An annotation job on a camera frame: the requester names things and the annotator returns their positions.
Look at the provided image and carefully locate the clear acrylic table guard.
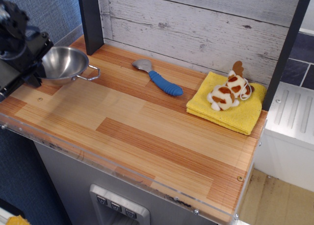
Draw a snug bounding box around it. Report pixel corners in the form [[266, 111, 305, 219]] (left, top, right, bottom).
[[0, 107, 266, 225]]

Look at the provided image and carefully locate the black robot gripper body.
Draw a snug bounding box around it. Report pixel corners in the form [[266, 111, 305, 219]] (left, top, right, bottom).
[[0, 32, 53, 101]]

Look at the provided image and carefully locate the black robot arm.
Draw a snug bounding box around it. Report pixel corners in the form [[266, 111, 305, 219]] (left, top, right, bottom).
[[0, 0, 53, 101]]

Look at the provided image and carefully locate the yellow folded cloth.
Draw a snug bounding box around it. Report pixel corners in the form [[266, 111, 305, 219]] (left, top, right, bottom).
[[186, 72, 266, 135]]

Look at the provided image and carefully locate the blue handled metal scoop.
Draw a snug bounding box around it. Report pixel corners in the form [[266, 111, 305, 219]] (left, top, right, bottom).
[[132, 59, 183, 97]]

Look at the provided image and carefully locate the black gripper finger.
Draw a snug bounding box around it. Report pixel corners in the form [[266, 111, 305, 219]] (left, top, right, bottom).
[[23, 75, 41, 88], [34, 60, 47, 78]]

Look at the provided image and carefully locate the yellow object bottom left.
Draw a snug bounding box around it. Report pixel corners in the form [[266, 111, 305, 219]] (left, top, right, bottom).
[[6, 216, 30, 225]]

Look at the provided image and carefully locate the dark grey right post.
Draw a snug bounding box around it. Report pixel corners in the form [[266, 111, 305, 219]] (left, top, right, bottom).
[[262, 0, 311, 111]]

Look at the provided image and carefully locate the brown white plush toy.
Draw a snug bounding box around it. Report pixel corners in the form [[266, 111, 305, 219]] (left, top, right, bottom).
[[207, 61, 255, 111]]

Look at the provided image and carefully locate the grey toy fridge cabinet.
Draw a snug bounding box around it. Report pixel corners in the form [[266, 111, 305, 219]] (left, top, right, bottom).
[[35, 143, 213, 225]]

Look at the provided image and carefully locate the metal bowl with handles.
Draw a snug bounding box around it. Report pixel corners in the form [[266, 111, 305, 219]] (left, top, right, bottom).
[[38, 46, 101, 86]]

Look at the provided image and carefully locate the silver dispenser button panel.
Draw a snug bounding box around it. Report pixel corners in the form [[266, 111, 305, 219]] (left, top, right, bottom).
[[89, 184, 151, 225]]

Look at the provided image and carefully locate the white cabinet at right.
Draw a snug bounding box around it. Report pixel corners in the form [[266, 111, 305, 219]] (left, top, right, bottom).
[[254, 82, 314, 191]]

